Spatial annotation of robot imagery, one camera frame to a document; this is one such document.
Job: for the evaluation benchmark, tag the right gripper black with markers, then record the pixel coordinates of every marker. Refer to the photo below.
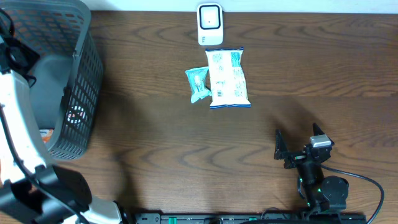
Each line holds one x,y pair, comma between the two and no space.
282,152

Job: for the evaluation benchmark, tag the large white snack bag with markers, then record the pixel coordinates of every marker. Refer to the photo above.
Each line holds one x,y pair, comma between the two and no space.
227,81

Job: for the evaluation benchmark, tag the teal small snack packet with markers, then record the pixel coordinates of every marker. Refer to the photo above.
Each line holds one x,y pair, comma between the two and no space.
197,80

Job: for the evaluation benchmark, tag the orange tissue pack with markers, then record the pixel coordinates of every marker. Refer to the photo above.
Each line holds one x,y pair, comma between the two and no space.
46,134

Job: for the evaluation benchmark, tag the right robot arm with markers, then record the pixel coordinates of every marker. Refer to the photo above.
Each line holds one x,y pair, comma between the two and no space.
324,195

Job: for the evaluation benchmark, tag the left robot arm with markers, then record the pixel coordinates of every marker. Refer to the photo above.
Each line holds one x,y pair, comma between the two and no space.
35,189

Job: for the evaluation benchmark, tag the white barcode scanner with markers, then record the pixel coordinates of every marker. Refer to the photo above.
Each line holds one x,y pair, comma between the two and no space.
210,24

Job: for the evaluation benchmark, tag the grey plastic mesh basket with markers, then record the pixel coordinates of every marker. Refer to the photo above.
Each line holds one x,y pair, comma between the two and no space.
69,72

